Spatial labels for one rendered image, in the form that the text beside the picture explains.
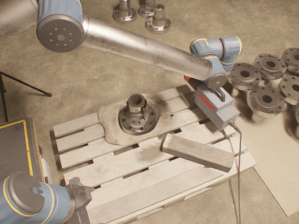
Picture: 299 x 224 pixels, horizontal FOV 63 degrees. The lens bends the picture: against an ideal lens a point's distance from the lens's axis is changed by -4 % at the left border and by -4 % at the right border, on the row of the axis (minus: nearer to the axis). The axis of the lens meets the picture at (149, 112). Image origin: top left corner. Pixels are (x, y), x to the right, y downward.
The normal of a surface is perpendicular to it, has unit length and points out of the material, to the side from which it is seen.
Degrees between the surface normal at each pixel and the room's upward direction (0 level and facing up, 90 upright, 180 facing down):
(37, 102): 0
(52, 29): 90
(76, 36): 91
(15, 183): 60
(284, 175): 0
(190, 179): 0
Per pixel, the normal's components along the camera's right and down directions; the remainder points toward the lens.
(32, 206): 0.85, -0.51
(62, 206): 0.92, -0.03
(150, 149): 0.00, -0.57
